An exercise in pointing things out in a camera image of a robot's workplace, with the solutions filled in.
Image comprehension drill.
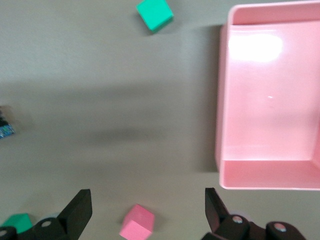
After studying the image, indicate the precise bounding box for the orange-topped black push button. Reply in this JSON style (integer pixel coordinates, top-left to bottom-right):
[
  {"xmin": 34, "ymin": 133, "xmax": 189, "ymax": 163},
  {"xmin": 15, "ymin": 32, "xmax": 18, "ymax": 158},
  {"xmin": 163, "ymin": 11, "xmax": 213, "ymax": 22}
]
[{"xmin": 0, "ymin": 104, "xmax": 17, "ymax": 140}]

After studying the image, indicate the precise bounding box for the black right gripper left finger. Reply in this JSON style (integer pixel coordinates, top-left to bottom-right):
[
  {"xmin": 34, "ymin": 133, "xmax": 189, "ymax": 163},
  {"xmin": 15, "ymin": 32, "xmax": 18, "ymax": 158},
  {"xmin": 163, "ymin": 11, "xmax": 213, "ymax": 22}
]
[{"xmin": 0, "ymin": 188, "xmax": 94, "ymax": 240}]

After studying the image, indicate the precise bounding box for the red foam cube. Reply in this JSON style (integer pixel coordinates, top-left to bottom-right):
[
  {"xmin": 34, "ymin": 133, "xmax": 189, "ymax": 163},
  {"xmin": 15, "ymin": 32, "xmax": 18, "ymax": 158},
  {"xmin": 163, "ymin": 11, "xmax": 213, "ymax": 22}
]
[{"xmin": 118, "ymin": 203, "xmax": 156, "ymax": 240}]

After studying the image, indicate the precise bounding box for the pink plastic tray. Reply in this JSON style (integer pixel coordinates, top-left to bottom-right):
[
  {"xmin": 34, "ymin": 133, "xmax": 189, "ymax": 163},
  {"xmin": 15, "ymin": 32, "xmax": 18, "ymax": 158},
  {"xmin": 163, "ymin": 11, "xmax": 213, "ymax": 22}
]
[{"xmin": 215, "ymin": 0, "xmax": 320, "ymax": 192}]

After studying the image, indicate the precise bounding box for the green foam cube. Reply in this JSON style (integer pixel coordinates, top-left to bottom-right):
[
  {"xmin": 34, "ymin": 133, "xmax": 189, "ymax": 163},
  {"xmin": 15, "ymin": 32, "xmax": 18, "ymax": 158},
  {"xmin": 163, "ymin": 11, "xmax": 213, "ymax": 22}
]
[
  {"xmin": 135, "ymin": 0, "xmax": 175, "ymax": 35},
  {"xmin": 0, "ymin": 212, "xmax": 33, "ymax": 233}
]

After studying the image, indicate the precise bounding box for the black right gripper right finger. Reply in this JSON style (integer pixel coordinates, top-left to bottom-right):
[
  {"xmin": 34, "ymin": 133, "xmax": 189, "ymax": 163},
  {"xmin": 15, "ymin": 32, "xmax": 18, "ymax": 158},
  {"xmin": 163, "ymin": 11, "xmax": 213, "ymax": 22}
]
[{"xmin": 201, "ymin": 187, "xmax": 307, "ymax": 240}]

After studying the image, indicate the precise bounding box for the brown table cloth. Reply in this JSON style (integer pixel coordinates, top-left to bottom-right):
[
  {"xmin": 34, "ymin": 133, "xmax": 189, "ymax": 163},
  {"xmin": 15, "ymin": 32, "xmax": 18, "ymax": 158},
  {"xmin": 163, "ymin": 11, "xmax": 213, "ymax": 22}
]
[{"xmin": 0, "ymin": 0, "xmax": 320, "ymax": 240}]

